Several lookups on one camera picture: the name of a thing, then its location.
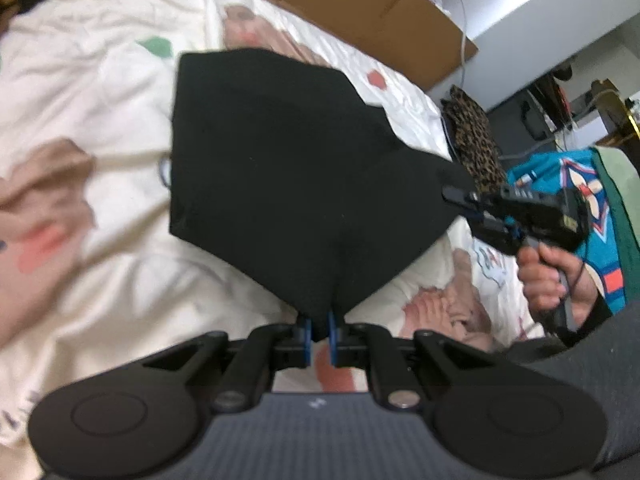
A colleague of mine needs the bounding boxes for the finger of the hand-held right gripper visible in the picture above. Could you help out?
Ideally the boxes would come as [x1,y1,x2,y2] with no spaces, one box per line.
[471,216,525,257]
[442,185,506,212]

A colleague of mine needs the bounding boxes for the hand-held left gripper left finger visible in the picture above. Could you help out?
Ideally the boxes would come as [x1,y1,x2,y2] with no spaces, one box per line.
[140,316,314,413]

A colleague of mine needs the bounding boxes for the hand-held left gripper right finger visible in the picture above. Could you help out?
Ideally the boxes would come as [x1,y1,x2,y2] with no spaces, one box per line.
[326,311,503,411]

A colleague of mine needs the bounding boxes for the black garment with grey logo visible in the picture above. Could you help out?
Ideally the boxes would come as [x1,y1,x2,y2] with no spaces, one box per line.
[167,47,473,326]

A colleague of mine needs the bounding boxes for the person's right forearm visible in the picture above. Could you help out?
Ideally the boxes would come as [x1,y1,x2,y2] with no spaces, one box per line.
[582,292,614,334]

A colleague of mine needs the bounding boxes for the person's right hand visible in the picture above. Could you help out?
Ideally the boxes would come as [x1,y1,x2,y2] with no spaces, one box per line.
[516,244,601,329]

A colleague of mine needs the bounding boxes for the teal printed cloth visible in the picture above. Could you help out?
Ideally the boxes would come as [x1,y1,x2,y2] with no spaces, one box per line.
[505,147,631,311]

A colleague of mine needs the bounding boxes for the leopard print cloth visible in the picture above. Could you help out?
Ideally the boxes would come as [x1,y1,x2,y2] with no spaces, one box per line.
[440,85,508,193]

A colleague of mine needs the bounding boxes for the green cloth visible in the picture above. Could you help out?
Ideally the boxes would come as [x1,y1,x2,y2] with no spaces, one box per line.
[592,145,640,311]

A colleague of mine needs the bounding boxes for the person's leg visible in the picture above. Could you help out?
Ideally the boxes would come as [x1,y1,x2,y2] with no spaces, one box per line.
[505,305,640,480]

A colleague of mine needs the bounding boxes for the cardboard box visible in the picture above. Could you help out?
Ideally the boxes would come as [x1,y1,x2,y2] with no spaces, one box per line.
[172,0,478,93]

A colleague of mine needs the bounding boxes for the cartoon printed blanket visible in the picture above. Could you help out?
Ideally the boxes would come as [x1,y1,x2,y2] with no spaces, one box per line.
[0,0,546,461]

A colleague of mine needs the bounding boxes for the black wall-mounted device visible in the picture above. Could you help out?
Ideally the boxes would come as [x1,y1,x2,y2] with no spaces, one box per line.
[520,101,547,142]

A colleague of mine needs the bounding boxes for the gold metal frame furniture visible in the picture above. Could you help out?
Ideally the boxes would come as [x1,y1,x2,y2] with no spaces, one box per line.
[592,79,640,147]

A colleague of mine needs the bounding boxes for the white cable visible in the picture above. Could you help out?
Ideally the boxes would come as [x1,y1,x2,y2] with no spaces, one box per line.
[449,0,470,92]

